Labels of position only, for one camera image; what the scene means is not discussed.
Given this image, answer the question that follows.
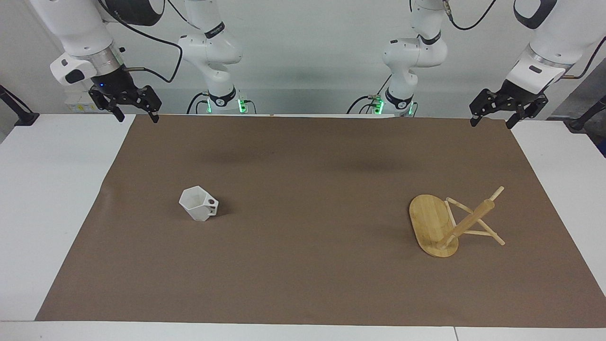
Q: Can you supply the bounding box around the black stand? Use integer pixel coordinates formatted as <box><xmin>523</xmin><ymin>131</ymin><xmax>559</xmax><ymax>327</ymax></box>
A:
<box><xmin>0</xmin><ymin>85</ymin><xmax>40</xmax><ymax>126</ymax></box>
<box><xmin>563</xmin><ymin>95</ymin><xmax>606</xmax><ymax>132</ymax></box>

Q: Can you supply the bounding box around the white faceted cup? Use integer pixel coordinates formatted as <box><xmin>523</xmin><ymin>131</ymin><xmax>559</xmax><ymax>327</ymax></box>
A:
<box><xmin>178</xmin><ymin>186</ymin><xmax>220</xmax><ymax>222</ymax></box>

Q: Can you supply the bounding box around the wooden cup rack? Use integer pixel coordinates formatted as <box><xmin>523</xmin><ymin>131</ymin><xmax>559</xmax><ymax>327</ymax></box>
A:
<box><xmin>409</xmin><ymin>186</ymin><xmax>506</xmax><ymax>259</ymax></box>

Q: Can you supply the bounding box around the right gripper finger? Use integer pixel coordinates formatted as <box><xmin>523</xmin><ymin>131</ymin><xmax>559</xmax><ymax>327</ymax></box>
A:
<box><xmin>124</xmin><ymin>85</ymin><xmax>162</xmax><ymax>124</ymax></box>
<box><xmin>89</xmin><ymin>89</ymin><xmax>125</xmax><ymax>123</ymax></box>

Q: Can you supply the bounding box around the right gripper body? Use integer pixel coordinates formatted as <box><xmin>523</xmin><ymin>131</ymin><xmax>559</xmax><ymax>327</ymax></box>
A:
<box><xmin>92</xmin><ymin>65</ymin><xmax>139</xmax><ymax>98</ymax></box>

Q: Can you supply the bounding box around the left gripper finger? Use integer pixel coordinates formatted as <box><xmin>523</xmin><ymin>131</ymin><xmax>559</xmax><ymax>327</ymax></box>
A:
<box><xmin>505</xmin><ymin>94</ymin><xmax>549</xmax><ymax>130</ymax></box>
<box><xmin>469</xmin><ymin>89</ymin><xmax>508</xmax><ymax>127</ymax></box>

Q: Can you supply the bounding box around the black cable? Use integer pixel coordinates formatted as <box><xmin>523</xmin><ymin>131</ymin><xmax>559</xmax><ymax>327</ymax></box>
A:
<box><xmin>97</xmin><ymin>0</ymin><xmax>184</xmax><ymax>84</ymax></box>
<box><xmin>186</xmin><ymin>92</ymin><xmax>210</xmax><ymax>115</ymax></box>
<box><xmin>166</xmin><ymin>0</ymin><xmax>205</xmax><ymax>30</ymax></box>
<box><xmin>562</xmin><ymin>37</ymin><xmax>606</xmax><ymax>80</ymax></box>
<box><xmin>443</xmin><ymin>0</ymin><xmax>499</xmax><ymax>31</ymax></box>
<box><xmin>347</xmin><ymin>75</ymin><xmax>393</xmax><ymax>115</ymax></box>

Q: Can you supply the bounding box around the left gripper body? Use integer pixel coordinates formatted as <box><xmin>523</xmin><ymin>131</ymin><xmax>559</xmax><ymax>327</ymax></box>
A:
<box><xmin>499</xmin><ymin>79</ymin><xmax>545</xmax><ymax>106</ymax></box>

